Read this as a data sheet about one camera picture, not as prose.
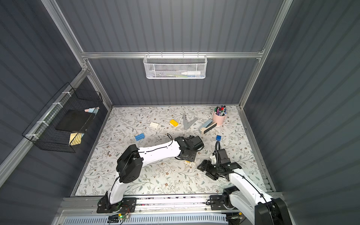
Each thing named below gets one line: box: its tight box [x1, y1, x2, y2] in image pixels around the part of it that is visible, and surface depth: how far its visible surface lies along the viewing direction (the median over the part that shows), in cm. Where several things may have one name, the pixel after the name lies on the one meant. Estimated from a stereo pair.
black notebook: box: [54, 109, 95, 133], surface depth 76 cm
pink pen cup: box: [212, 105, 227, 126], surface depth 104 cm
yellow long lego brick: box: [169, 119, 179, 128], surface depth 110 cm
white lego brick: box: [149, 121, 159, 129], surface depth 108 cm
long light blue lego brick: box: [134, 133, 145, 142], surface depth 103 cm
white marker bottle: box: [180, 70, 202, 76], surface depth 93 cm
